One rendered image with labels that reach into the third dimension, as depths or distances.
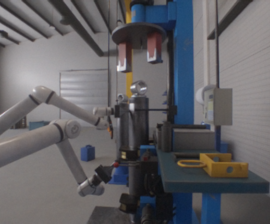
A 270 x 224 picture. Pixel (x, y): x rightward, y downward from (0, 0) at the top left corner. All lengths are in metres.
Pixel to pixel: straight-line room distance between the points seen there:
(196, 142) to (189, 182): 0.56
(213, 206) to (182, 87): 1.10
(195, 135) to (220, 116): 0.75
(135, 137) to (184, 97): 0.61
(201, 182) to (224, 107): 1.31
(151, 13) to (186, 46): 0.50
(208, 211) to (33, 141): 0.87
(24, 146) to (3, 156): 0.09
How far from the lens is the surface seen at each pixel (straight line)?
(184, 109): 1.61
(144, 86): 1.70
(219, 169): 0.78
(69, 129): 1.03
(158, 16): 1.89
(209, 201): 0.80
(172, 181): 0.70
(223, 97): 1.93
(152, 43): 1.65
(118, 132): 2.98
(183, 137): 1.20
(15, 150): 0.92
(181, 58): 1.68
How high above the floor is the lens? 1.34
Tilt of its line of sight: 1 degrees down
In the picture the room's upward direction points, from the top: straight up
